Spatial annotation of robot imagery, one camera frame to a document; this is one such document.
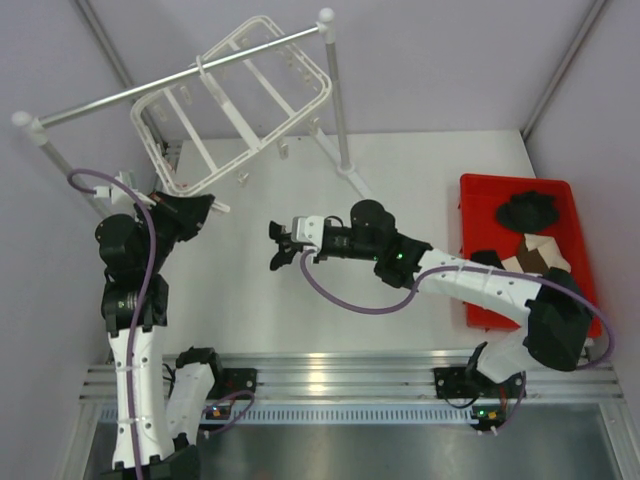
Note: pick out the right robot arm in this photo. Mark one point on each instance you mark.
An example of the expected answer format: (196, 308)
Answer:
(552, 316)

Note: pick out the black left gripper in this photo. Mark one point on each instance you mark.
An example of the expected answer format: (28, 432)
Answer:
(189, 212)

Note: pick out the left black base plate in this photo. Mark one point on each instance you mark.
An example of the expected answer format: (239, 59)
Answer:
(233, 380)

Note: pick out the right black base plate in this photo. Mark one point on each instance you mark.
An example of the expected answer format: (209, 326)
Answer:
(461, 389)

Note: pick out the black white-striped sock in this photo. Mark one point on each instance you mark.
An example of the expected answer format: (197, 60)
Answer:
(487, 258)

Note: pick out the silver clothes rack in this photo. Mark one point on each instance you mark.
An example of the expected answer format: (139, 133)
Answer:
(311, 52)

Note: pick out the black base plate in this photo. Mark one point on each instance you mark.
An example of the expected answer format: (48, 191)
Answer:
(233, 380)
(461, 389)

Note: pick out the red plastic tray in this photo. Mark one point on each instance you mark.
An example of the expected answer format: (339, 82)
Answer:
(482, 195)

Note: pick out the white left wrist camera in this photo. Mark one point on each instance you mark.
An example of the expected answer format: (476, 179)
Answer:
(114, 194)

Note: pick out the brown cream striped sock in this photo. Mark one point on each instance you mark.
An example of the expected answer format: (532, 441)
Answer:
(536, 254)

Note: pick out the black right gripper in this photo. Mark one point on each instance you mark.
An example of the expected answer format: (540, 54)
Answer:
(287, 238)

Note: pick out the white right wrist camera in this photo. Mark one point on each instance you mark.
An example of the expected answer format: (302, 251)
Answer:
(308, 230)

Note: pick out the aluminium mounting rail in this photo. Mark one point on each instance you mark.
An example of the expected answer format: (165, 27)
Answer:
(336, 377)

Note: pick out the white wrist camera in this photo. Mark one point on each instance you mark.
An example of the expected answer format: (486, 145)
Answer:
(308, 230)
(114, 194)

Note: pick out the black sock bundle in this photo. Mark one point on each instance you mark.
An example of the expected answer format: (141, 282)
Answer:
(528, 212)

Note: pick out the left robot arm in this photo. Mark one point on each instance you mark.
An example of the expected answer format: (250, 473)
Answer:
(156, 428)

